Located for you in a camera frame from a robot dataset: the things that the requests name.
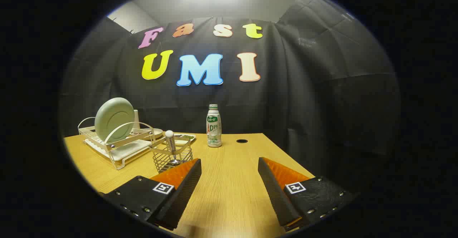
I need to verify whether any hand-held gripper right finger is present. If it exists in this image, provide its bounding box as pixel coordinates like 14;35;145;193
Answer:
258;157;356;231

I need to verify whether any white wire dish rack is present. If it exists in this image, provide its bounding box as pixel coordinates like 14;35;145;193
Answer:
78;116;163;170

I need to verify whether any metal wire basket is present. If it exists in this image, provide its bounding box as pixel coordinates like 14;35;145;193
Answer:
150;136;194;174

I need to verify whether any black backdrop cloth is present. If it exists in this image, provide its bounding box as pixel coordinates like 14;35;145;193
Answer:
59;0;401;192

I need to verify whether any pale green plate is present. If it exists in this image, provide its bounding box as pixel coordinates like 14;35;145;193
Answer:
94;97;135;142

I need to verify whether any white drink bottle, green label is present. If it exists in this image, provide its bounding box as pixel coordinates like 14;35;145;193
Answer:
206;104;222;148

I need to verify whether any white spoon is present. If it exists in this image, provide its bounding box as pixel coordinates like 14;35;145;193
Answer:
165;130;178;162

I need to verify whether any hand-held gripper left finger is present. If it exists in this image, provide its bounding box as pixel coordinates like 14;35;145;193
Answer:
100;158;202;231

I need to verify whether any white divided tray with beans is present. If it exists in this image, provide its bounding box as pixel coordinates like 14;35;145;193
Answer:
174;133;196;144

